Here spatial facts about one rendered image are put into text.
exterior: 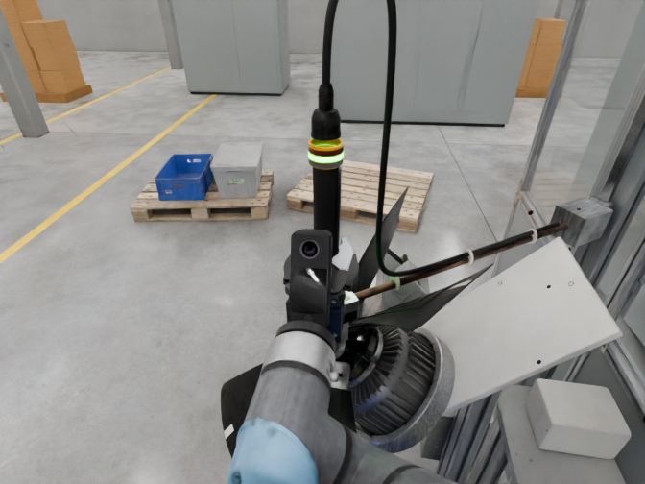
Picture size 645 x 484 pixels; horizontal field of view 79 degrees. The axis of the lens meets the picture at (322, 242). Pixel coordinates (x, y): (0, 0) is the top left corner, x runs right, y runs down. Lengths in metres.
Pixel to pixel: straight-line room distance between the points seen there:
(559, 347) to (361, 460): 0.44
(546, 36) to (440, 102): 2.88
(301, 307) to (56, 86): 8.39
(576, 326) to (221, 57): 7.54
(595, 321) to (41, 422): 2.34
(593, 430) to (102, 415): 2.05
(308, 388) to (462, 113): 6.02
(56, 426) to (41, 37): 7.05
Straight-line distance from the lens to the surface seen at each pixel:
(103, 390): 2.48
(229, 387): 1.01
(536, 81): 8.64
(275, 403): 0.37
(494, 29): 6.16
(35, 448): 2.42
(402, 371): 0.80
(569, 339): 0.76
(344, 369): 0.77
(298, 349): 0.41
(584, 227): 0.97
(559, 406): 1.12
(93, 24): 14.87
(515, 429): 1.18
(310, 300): 0.45
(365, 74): 6.00
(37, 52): 8.74
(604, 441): 1.16
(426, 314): 0.52
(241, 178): 3.53
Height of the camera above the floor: 1.79
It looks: 34 degrees down
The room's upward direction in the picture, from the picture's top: straight up
